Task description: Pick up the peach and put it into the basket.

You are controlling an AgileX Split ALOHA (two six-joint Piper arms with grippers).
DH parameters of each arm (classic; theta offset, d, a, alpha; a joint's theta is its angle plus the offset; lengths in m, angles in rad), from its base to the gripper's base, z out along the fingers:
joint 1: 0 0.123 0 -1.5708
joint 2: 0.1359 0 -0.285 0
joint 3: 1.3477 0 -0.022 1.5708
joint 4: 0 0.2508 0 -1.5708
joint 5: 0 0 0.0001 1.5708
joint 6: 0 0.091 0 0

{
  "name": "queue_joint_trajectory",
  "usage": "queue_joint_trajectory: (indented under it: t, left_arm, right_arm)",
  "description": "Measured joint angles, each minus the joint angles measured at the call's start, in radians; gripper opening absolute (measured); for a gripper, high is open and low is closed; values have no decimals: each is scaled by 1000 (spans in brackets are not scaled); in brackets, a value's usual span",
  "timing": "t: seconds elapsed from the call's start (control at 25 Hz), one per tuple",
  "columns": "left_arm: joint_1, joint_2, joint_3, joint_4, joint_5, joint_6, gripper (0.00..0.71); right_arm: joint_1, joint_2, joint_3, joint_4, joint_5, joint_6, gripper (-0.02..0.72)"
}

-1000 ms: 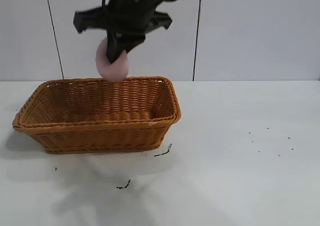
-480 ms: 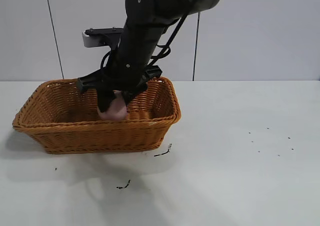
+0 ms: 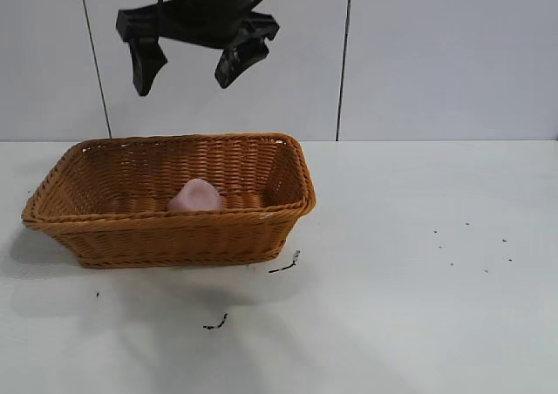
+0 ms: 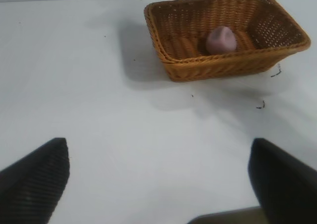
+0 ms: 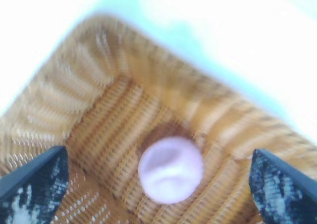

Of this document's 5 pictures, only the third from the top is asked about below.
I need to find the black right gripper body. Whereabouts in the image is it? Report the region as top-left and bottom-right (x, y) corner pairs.
(116, 0), (281, 50)

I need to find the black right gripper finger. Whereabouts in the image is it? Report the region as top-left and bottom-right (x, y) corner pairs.
(127, 35), (169, 98)
(214, 30), (269, 90)

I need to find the pink peach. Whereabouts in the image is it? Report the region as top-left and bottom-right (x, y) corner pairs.
(167, 178), (226, 214)

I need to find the brown woven wicker basket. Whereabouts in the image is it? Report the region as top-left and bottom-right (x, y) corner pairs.
(20, 132), (318, 269)

